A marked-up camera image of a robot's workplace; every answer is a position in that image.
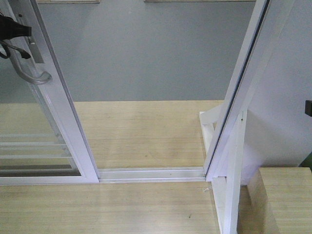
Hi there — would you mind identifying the white wall panel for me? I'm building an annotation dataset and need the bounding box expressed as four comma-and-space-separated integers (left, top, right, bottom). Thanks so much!
241, 0, 312, 185

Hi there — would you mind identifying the light wooden platform board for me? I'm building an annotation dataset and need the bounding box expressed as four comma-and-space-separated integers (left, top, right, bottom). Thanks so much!
0, 100, 220, 234

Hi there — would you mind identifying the white door frame post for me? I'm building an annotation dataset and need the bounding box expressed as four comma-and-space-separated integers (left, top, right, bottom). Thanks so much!
199, 0, 294, 234

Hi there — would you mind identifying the green rolled mat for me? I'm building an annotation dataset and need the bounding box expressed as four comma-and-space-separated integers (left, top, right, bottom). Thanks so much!
299, 153, 312, 169

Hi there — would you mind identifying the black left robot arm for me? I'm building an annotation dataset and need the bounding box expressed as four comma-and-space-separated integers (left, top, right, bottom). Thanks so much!
0, 13, 32, 59

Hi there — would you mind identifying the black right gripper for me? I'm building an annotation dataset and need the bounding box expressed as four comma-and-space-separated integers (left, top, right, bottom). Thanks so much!
305, 100, 312, 115

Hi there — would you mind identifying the white sliding glass door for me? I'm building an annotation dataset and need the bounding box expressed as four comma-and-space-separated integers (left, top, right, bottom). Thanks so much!
0, 0, 99, 185

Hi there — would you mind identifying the grey door handle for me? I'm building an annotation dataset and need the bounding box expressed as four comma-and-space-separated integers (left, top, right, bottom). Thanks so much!
4, 24, 52, 85

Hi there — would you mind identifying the light wooden box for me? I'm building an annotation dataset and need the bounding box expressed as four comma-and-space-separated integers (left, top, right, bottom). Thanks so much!
238, 167, 312, 234

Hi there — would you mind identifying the aluminium door floor track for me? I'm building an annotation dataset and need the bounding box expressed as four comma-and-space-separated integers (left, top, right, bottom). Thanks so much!
99, 167, 206, 183

